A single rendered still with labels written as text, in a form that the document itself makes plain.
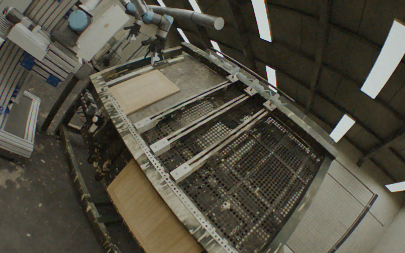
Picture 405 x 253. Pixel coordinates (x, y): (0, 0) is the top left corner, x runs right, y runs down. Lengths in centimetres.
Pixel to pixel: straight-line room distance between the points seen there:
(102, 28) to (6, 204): 481
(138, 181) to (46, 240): 84
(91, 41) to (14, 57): 404
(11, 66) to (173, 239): 174
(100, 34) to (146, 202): 480
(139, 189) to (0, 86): 140
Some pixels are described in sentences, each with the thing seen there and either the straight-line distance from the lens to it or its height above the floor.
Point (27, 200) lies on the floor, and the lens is 157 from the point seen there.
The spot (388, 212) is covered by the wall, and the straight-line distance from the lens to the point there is 697.
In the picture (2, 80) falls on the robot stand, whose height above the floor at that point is 48.
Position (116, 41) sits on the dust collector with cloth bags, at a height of 131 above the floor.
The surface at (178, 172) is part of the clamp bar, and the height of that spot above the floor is 96.
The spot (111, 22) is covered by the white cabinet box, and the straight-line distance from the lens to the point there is 546.
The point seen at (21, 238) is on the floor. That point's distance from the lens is 141.
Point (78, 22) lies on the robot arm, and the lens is 115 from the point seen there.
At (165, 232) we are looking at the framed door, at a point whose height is 52.
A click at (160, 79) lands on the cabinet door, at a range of 178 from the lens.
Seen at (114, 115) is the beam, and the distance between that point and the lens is 143.
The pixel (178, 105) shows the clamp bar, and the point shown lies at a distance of 140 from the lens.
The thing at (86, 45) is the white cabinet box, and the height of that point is 63.
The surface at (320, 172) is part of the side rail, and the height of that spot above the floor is 164.
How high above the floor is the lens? 126
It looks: level
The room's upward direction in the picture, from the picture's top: 44 degrees clockwise
